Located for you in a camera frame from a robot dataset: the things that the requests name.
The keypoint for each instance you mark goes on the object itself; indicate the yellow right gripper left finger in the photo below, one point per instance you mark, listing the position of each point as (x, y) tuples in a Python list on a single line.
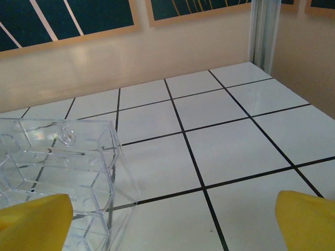
[(31, 225)]

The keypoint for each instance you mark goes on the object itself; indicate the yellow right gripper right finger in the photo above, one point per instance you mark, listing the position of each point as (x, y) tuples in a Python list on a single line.
[(308, 222)]

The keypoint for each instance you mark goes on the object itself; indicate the clear acrylic box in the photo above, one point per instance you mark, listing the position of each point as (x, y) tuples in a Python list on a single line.
[(65, 162)]

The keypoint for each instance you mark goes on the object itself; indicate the aluminium frame post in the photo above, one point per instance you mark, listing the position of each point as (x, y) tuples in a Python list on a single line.
[(264, 34)]

